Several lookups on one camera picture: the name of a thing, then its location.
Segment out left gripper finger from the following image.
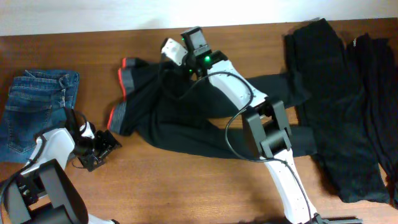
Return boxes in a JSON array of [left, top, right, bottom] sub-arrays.
[[95, 130, 122, 152], [78, 153, 108, 172]]

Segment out black leggings red grey waistband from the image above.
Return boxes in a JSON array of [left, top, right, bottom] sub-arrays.
[[106, 57, 318, 159]]

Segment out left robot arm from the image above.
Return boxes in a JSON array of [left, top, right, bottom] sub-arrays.
[[1, 108, 121, 224]]

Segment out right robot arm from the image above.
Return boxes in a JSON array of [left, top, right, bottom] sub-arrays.
[[160, 26, 363, 223]]

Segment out folded blue denim jeans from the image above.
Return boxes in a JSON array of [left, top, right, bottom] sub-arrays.
[[1, 70, 80, 164]]

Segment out black trousers pile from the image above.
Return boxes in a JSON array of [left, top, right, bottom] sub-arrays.
[[284, 19, 389, 203]]

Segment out black garment at right edge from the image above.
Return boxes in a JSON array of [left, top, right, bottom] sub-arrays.
[[347, 34, 397, 208]]

